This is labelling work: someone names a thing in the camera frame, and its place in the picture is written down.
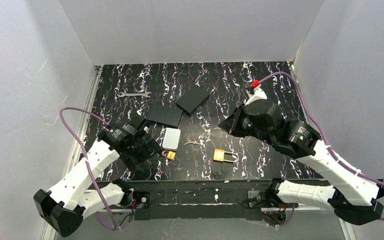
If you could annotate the black square plate left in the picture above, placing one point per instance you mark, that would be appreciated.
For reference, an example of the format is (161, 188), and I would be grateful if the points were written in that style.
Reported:
(165, 115)

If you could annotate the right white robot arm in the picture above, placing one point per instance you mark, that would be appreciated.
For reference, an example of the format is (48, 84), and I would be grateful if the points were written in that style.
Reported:
(351, 198)

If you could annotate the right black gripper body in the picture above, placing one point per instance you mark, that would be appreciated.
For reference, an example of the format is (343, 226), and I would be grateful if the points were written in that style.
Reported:
(233, 121)

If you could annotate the black square plate right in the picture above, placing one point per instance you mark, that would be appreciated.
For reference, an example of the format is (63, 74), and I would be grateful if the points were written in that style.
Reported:
(192, 99)

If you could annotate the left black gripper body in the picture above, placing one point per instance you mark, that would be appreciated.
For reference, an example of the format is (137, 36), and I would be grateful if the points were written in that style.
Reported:
(144, 145)

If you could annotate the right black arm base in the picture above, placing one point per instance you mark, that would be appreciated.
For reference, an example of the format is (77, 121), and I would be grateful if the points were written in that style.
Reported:
(275, 212)

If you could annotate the white rectangular box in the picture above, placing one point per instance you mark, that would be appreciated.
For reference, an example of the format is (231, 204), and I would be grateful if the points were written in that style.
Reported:
(171, 139)

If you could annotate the large brass padlock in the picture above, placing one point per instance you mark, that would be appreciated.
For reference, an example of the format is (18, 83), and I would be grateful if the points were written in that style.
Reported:
(222, 156)

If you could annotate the silver open-end wrench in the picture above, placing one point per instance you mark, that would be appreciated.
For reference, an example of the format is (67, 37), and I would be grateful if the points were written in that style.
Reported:
(146, 94)

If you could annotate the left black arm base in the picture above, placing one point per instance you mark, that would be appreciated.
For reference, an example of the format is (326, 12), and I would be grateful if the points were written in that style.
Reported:
(127, 212)

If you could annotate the small brass padlock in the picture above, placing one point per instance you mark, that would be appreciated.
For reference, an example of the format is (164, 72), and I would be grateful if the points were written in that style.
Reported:
(170, 155)

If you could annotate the black square plate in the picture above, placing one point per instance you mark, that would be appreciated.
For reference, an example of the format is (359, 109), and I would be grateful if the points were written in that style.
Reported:
(192, 99)
(165, 115)

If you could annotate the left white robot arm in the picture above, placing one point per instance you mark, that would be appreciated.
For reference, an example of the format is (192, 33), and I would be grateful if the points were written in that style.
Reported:
(66, 204)

